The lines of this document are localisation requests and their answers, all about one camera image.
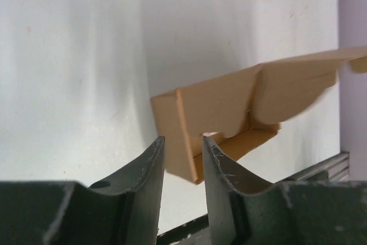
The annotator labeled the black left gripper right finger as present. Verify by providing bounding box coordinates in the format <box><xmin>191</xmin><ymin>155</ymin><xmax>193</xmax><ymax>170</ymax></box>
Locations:
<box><xmin>202</xmin><ymin>137</ymin><xmax>366</xmax><ymax>244</ymax></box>

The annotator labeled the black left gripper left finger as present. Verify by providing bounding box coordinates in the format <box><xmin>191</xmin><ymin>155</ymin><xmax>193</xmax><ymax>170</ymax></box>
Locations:
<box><xmin>1</xmin><ymin>137</ymin><xmax>165</xmax><ymax>244</ymax></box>

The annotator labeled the brown cardboard box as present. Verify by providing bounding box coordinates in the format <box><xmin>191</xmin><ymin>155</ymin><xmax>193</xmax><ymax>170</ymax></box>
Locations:
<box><xmin>151</xmin><ymin>46</ymin><xmax>366</xmax><ymax>184</ymax></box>

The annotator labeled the aluminium rail right side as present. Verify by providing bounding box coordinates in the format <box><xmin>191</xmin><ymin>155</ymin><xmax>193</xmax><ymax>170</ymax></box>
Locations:
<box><xmin>157</xmin><ymin>151</ymin><xmax>350</xmax><ymax>245</ymax></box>

